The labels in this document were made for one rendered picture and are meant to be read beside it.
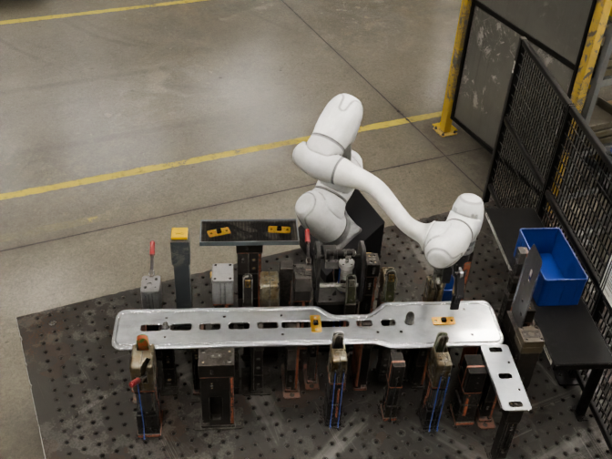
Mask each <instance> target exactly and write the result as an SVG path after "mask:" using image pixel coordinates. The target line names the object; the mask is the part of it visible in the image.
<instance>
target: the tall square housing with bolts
mask: <svg viewBox="0 0 612 459"><path fill-rule="evenodd" d="M211 282H212V305H214V308H230V307H232V305H234V296H233V293H234V285H233V264H232V263H214V264H212V276H211Z"/></svg>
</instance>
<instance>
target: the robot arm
mask: <svg viewBox="0 0 612 459"><path fill-rule="evenodd" d="M362 113H363V108H362V103H361V102H360V100H359V99H357V98H356V97H353V96H351V95H349V94H339V95H337V96H336V97H334V98H333V99H332V100H331V101H330V102H329V103H328V104H327V106H326V107H325V109H324V110H323V111H322V113H321V115H320V117H319V119H318V121H317V123H316V125H315V128H314V130H313V132H312V134H311V137H310V138H309V140H308V141H307V142H304V141H302V142H301V143H300V144H298V145H297V147H296V148H295V149H294V150H293V153H292V160H293V162H294V163H295V164H296V165H297V166H298V167H299V168H300V169H301V170H302V171H303V172H305V173H306V174H308V175H309V176H311V177H313V178H315V179H317V180H318V181H317V184H316V186H315V188H314V189H313V190H311V191H308V192H306V193H304V194H302V195H301V196H300V197H299V199H298V200H297V202H296V205H295V213H296V216H297V219H298V221H299V222H300V224H301V225H302V226H303V227H304V228H305V229H309V230H310V234H311V235H312V236H313V237H315V238H316V239H318V240H319V242H320V247H321V251H322V247H323V245H336V249H337V250H338V249H342V248H344V247H345V246H346V245H347V244H348V243H349V242H350V241H351V240H352V239H353V238H354V237H355V236H356V235H358V234H360V233H361V232H362V228H360V227H359V226H357V225H356V224H355V223H354V221H353V220H352V219H351V218H350V216H349V215H348V214H347V212H346V209H345V206H346V203H347V201H348V200H349V198H350V197H351V195H352V193H353V192H354V190H355V189H358V190H361V191H364V192H366V193H368V194H369V195H371V196H372V197H373V198H374V199H375V200H376V201H377V202H378V204H379V205H380V206H381V207H382V209H383V210H384V211H385V213H386V214H387V215H388V216H389V217H390V219H391V220H392V221H393V223H394V224H395V225H396V226H397V227H398V228H399V229H400V230H401V231H402V232H403V233H404V234H406V235H407V236H409V237H410V238H412V239H413V240H416V241H417V242H418V243H419V244H420V245H421V247H422V250H423V251H424V253H425V257H426V259H427V261H428V262H429V263H430V264H431V265H432V266H434V267H435V268H438V269H444V272H443V277H442V280H441V283H450V279H451V275H452V272H453V277H454V293H453V297H452V300H451V305H450V310H459V305H460V301H461V299H463V298H464V278H465V271H463V268H464V264H465V263H466V262H467V261H469V258H470V254H471V253H472V252H473V250H474V245H475V242H476V237H477V235H478V234H479V232H480V229H481V227H482V224H483V219H484V203H483V200H482V199H481V198H479V197H478V196H476V195H475V194H471V193H464V194H461V195H460V196H459V197H458V198H457V200H456V201H455V203H454V205H453V208H452V210H451V211H450V213H449V216H448V218H447V220H446V221H433V222H431V223H428V224H425V223H422V222H419V221H417V220H415V219H413V218H412V217H411V216H410V215H409V214H408V213H407V211H406V210H405V209H404V207H403V206H402V204H401V203H400V202H399V200H398V199H397V198H396V197H395V196H394V195H393V193H392V192H391V191H390V189H389V188H388V187H387V186H386V185H385V184H384V183H383V182H382V181H381V180H380V179H378V178H377V177H375V176H374V175H373V174H371V173H370V172H368V171H366V170H364V169H362V159H361V157H360V155H359V154H358V153H356V152H355V151H353V150H352V143H353V141H354V140H355V138H356V135H357V133H358V130H359V127H360V125H361V121H362ZM450 267H452V268H450ZM455 273H457V274H455Z"/></svg>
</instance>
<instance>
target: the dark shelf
mask: <svg viewBox="0 0 612 459"><path fill-rule="evenodd" d="M484 214H485V216H486V219H487V221H488V223H489V225H490V228H491V230H492V232H493V234H494V236H495V240H496V242H497V244H498V246H499V249H500V251H501V252H502V255H503V257H504V259H505V263H506V265H507V267H508V269H509V271H510V270H512V267H513V264H514V260H515V257H514V252H515V245H516V243H517V239H518V236H519V230H520V229H521V228H544V225H543V223H542V221H541V219H540V218H539V216H538V214H537V213H536V210H535V208H486V209H485V211H484ZM531 302H532V303H533V305H534V307H535V317H534V319H533V322H532V323H533V325H534V326H538V327H539V329H540V331H541V333H542V335H543V337H544V340H545V344H544V348H543V349H544V351H545V353H546V357H547V359H548V360H549V363H550V365H551V367H552V369H553V370H554V371H560V370H592V369H612V354H611V352H610V350H609V349H608V347H607V345H606V343H605V341H604V339H603V337H602V335H601V333H600V332H599V330H598V328H597V326H596V324H595V322H594V320H593V318H592V316H591V315H590V313H589V311H588V309H587V306H586V305H585V303H584V301H583V299H582V298H581V297H580V300H579V302H578V305H558V306H537V305H536V302H535V300H534V298H533V296H532V299H531Z"/></svg>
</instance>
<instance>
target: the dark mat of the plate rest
mask: <svg viewBox="0 0 612 459"><path fill-rule="evenodd" d="M269 226H282V227H291V233H269V232H268V228H269ZM226 227H228V228H229V230H230V234H225V235H220V236H216V237H211V238H210V237H209V235H208V233H207V231H208V230H216V229H221V228H226ZM269 240H298V235H297V227H296V220H277V221H202V223H201V241H269Z"/></svg>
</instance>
